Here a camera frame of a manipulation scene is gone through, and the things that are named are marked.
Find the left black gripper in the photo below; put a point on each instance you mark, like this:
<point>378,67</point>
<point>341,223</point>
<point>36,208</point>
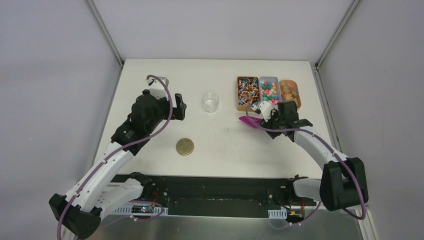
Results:
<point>178,106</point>

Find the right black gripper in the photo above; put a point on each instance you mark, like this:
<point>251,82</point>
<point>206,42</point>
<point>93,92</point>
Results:
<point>267,124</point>

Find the magenta plastic scoop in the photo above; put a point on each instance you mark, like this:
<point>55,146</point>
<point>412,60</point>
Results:
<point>253,122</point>

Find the clear plastic jar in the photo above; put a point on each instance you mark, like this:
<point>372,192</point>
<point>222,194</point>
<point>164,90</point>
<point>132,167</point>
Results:
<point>210,102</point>

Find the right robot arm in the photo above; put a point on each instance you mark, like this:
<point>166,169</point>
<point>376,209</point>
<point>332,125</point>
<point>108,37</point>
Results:
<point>343,182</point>

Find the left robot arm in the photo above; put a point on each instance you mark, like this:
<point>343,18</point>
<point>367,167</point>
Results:
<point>83,207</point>

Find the white tin of candies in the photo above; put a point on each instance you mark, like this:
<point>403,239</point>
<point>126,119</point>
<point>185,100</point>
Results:
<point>269,90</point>

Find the gold jar lid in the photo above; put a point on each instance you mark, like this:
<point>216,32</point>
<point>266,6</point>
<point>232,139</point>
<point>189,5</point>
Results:
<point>185,147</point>

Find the pink tray of gummies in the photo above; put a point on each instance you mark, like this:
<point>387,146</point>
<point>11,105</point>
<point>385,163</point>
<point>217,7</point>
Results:
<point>290,92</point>

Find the gold tin of lollipops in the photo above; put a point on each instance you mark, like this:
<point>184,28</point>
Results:
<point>248,92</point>

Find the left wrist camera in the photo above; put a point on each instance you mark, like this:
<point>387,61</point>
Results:
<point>156,88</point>

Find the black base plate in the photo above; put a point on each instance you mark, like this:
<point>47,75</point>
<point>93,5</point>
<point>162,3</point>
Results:
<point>223,196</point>

